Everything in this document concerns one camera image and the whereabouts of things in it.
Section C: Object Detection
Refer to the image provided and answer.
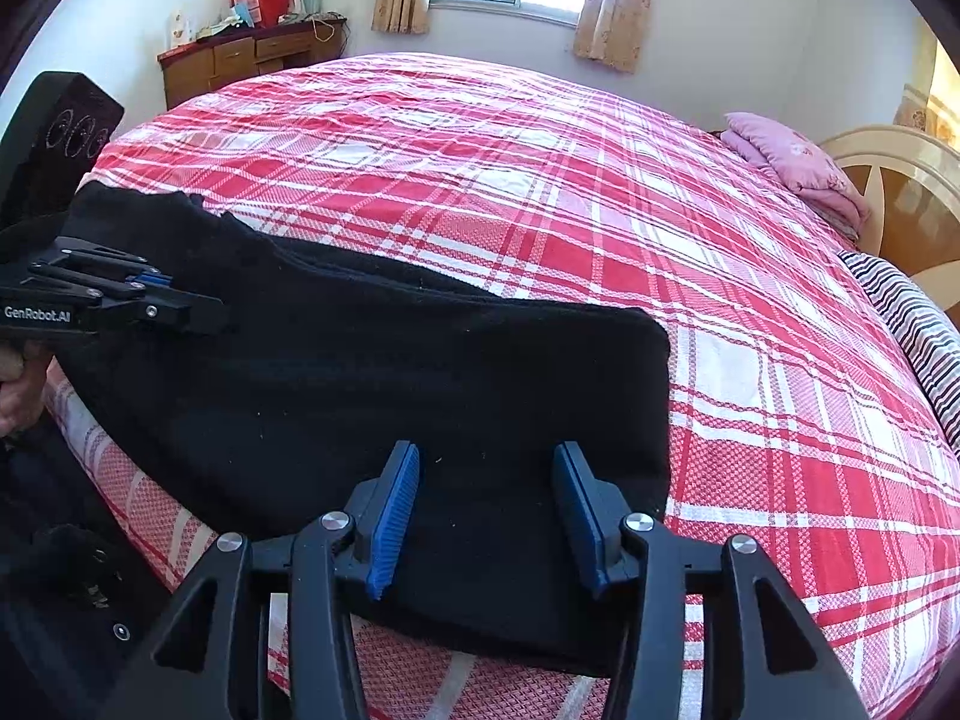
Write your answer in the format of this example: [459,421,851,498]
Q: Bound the person's left hand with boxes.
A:
[0,341,50,440]

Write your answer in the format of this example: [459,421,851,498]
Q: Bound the wooden desk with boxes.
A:
[157,15,347,112]

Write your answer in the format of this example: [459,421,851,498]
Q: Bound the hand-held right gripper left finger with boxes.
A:
[105,441,421,720]

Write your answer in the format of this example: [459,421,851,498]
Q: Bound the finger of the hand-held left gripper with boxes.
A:
[30,236,177,293]
[90,286,227,336]

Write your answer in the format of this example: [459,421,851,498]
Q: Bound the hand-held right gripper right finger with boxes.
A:
[551,441,871,720]

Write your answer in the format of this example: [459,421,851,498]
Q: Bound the striped pillow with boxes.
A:
[836,250,960,451]

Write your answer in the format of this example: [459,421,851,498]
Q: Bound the yellow curtain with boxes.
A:
[892,37,960,143]

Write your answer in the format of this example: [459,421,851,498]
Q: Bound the folded pink quilt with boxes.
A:
[724,112,871,241]

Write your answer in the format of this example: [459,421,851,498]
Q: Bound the black pants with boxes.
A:
[45,184,672,680]

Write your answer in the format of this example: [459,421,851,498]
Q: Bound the cream and wood headboard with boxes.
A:
[817,124,960,293]

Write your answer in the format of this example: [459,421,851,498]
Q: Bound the bed with red plaid sheet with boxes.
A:
[41,52,960,720]

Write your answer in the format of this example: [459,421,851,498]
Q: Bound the black folding chair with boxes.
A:
[0,71,125,241]

